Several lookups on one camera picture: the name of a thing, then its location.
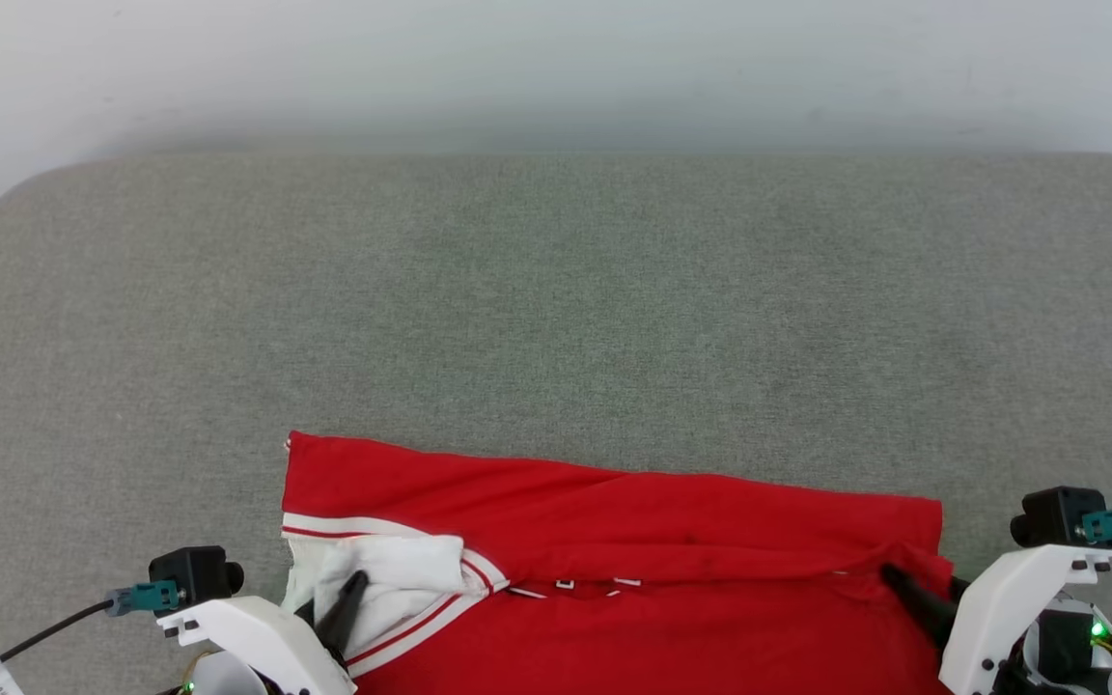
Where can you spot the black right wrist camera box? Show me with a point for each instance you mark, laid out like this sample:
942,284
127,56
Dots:
1058,516

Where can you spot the red and white jersey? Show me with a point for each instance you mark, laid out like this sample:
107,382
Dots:
672,598

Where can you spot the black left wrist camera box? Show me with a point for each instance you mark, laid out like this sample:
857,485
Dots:
191,574

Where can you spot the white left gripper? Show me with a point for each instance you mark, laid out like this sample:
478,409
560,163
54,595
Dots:
266,637

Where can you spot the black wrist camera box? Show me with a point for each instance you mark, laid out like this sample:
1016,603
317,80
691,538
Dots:
191,574
1058,516

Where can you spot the grey fabric sofa cushion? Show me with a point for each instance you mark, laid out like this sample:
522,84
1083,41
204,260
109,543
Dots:
556,309

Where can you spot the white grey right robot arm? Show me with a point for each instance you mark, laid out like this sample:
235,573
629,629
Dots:
1087,647

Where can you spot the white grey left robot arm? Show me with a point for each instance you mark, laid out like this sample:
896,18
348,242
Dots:
218,676

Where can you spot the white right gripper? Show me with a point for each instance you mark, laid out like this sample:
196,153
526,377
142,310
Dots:
1000,608

